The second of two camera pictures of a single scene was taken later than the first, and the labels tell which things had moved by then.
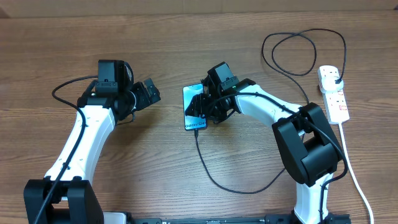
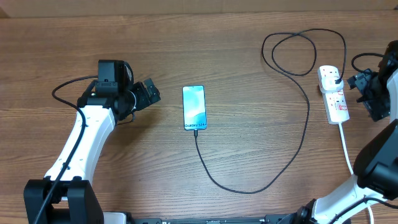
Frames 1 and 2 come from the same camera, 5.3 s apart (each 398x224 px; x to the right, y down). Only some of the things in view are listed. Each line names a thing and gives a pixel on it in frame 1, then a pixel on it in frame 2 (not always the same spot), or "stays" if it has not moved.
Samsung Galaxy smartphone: x=193 y=122 stays
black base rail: x=270 y=218 stays
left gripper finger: x=153 y=90 stays
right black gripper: x=199 y=103 -> x=379 y=109
